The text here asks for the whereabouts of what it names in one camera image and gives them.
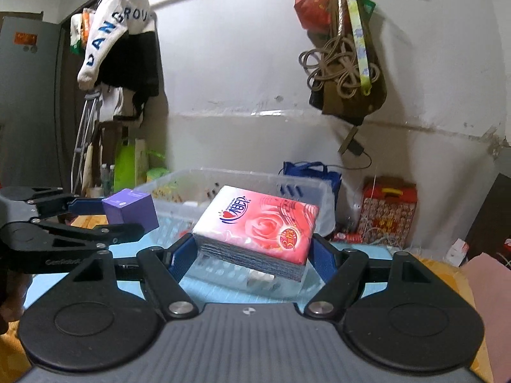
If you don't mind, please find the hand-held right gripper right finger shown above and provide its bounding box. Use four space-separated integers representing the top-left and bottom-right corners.
303 233 456 322

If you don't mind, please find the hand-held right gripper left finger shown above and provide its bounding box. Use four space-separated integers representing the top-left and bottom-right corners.
48 233 200 322

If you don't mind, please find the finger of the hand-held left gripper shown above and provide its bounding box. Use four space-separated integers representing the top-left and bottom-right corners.
0 220 145 253
24 187 109 219

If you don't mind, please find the purple small box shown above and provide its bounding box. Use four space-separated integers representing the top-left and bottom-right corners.
102 189 159 233

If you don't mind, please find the clear plastic basket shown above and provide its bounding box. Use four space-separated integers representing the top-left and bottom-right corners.
133 168 337 299

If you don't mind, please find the pink tissue packet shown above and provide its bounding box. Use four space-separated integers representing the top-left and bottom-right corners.
192 185 320 284

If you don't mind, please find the person's left hand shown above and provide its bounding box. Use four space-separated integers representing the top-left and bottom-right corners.
0 273 30 335

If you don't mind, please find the green paper bag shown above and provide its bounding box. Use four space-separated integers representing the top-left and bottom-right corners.
114 138 166 193

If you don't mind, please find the metal crutch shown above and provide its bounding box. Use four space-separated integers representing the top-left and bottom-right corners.
70 90 103 193

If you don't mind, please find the blue shopping bag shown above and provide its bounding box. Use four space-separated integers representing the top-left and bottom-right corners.
279 161 343 237

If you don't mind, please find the red patterned gift box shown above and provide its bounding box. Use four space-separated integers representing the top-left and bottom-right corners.
359 176 418 246

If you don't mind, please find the grey metal door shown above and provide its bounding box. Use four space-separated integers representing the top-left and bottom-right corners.
0 11 65 189

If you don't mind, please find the black power adapter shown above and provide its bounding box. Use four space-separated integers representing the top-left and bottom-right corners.
339 125 365 157

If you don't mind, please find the orange floral blanket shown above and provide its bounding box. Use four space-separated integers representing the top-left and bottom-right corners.
0 213 511 383

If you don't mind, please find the white small carton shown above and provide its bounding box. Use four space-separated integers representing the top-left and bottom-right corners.
445 238 470 267

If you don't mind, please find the brown hanging bag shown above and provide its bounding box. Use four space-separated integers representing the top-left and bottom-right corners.
309 40 388 127

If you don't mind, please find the white and black hanging jacket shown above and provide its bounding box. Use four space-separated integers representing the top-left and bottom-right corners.
70 0 161 123

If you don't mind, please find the dark wooden headboard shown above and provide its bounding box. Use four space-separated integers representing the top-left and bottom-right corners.
465 173 511 261

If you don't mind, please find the pink cloth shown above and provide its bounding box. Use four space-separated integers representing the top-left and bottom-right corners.
463 251 511 383

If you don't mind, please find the orange snack packet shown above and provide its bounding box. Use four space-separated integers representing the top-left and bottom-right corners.
70 12 91 55

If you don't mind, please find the green hanging bag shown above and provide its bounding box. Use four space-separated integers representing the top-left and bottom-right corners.
358 0 377 21

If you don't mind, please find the red hanging bag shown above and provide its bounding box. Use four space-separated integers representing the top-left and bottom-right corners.
294 0 335 31

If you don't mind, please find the coiled brown rope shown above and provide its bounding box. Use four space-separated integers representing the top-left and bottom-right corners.
299 34 381 99

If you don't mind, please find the green patterned strap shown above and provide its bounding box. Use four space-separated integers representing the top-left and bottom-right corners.
337 0 373 97

